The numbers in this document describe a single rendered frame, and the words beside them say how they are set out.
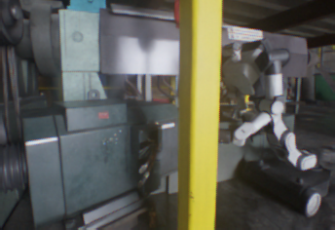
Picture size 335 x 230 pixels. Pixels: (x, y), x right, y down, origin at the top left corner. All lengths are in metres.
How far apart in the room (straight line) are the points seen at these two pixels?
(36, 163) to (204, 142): 0.57
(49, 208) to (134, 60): 1.04
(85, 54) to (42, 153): 0.87
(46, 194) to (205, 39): 0.75
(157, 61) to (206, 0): 0.97
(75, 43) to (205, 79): 1.11
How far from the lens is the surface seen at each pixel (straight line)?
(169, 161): 1.05
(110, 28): 1.47
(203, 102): 0.54
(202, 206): 0.67
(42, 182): 0.80
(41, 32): 1.39
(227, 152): 1.90
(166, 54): 1.52
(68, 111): 0.75
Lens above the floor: 0.96
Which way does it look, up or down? 7 degrees down
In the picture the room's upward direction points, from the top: straight up
